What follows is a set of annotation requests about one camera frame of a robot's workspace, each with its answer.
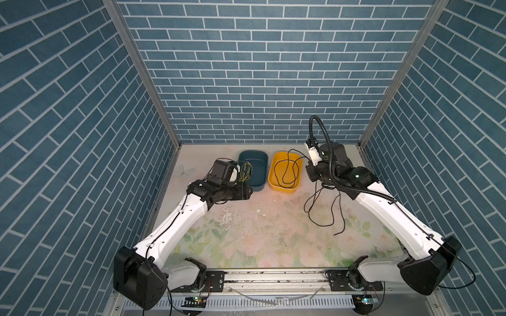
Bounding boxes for grey perforated cable spool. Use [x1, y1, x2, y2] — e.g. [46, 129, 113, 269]
[320, 142, 353, 177]

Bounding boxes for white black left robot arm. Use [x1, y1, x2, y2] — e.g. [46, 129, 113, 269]
[113, 180, 253, 310]

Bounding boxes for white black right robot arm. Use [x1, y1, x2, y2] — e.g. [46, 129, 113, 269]
[306, 159, 462, 296]

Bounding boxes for yellow plastic bin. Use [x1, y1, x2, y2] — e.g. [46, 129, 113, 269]
[267, 149, 304, 194]

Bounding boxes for dark teal plastic bin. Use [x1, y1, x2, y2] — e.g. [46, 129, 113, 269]
[238, 150, 268, 192]

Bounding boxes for left green circuit board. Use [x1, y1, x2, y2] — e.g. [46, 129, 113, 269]
[181, 296, 208, 309]

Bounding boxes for green circuit board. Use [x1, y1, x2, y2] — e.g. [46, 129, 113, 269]
[181, 296, 208, 309]
[352, 294, 380, 315]

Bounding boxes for right green circuit board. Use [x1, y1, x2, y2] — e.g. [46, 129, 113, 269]
[352, 294, 380, 315]

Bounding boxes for yellow thin cable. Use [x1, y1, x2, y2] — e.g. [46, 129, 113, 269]
[239, 161, 253, 184]

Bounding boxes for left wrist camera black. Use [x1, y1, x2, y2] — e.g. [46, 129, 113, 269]
[206, 159, 240, 186]

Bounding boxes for black corrugated cable conduit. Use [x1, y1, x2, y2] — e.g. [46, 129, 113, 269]
[308, 115, 398, 204]

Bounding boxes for aluminium corner post right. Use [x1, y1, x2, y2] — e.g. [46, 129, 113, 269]
[358, 0, 449, 151]

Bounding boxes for aluminium corner post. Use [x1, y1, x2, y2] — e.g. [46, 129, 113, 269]
[103, 0, 181, 150]
[358, 0, 449, 151]

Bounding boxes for aluminium corner post left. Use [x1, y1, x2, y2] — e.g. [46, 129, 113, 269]
[103, 0, 181, 150]

